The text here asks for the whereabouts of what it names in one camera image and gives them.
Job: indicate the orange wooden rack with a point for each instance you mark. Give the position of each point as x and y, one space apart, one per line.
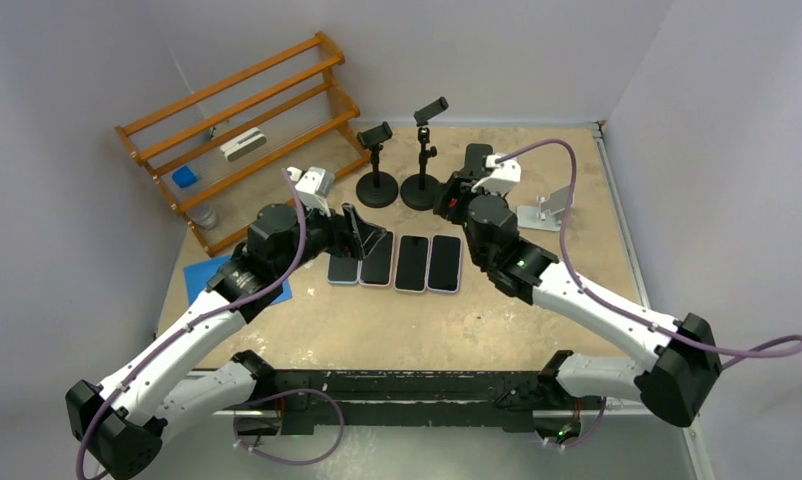
293 97

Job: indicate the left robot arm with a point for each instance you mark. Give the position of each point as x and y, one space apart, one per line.
124 420

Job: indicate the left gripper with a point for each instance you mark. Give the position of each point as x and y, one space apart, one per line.
350 236

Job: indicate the light blue case phone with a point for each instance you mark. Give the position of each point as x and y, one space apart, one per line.
343 271

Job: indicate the black phone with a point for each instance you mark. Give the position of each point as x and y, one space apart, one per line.
412 264
444 270

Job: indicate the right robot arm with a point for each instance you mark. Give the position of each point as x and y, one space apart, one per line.
671 367

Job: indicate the clear plastic cup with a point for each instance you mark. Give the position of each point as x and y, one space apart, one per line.
204 215

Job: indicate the black base frame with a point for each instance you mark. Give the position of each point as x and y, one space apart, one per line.
512 401

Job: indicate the blue mat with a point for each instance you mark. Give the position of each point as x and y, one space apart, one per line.
198 275

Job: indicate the silver phone stand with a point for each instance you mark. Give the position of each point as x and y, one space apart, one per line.
548 213

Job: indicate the pink case phone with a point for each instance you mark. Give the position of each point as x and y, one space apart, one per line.
376 269

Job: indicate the white eraser block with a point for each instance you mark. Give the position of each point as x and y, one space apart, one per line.
243 144

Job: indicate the blue cube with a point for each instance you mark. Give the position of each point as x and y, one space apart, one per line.
184 177

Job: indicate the black phone stand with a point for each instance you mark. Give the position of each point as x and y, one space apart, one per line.
376 189
418 191

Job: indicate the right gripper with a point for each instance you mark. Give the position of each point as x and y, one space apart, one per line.
457 188

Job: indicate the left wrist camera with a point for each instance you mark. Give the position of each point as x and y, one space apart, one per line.
313 186

